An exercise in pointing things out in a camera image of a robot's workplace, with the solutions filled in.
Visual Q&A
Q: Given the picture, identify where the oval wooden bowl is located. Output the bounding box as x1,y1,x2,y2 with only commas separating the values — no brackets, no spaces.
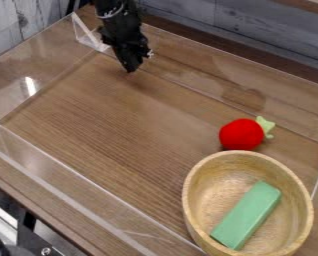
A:
182,150,315,256

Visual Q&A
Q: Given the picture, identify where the black metal table bracket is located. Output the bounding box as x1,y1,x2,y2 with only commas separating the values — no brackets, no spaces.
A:
17,209,65,256

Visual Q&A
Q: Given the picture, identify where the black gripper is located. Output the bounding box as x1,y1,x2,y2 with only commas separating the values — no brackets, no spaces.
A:
94,0,153,73

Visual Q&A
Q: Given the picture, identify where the clear acrylic enclosure wall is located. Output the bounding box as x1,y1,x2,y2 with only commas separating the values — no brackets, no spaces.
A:
0,10,318,256

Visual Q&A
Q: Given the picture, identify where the green rectangular block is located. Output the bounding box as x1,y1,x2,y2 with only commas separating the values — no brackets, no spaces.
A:
210,181,283,250

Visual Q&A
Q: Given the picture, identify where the red plush strawberry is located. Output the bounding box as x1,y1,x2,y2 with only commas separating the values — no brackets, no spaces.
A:
220,116,276,151

